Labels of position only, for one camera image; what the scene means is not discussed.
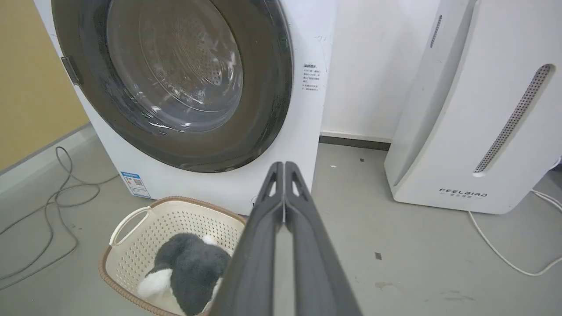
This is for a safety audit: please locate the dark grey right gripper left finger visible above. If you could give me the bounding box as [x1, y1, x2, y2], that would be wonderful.
[207, 161, 286, 316]

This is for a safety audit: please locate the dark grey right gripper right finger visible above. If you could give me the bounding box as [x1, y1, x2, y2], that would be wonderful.
[284, 161, 363, 316]

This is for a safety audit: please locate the white front-load washing machine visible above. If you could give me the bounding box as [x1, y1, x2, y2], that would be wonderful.
[33, 0, 339, 216]

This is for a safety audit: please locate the dark round washing machine door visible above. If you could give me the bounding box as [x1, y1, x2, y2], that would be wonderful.
[51, 0, 294, 173]

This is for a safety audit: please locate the grey and white plush toy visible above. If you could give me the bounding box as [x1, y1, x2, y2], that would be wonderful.
[137, 233, 232, 316]

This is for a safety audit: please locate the cream perforated laundry basket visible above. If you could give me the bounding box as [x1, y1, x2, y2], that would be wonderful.
[99, 196, 247, 316]

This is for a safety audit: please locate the blue energy label sticker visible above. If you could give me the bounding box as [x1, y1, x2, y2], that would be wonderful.
[120, 172, 151, 199]

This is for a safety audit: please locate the white Feelaird air purifier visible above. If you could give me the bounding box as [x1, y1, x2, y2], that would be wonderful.
[384, 0, 562, 215]

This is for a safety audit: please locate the white power cable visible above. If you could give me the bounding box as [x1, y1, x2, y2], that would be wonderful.
[467, 158, 562, 277]

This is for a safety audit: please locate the grey floor cable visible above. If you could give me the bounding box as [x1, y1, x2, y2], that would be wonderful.
[0, 147, 120, 291]

